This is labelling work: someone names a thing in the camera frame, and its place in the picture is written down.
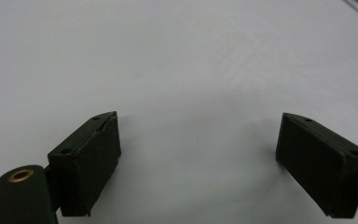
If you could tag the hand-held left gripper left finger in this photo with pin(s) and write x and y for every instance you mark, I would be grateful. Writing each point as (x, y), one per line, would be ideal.
(84, 168)

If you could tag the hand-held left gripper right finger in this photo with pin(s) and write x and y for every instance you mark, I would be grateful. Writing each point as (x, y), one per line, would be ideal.
(320, 168)

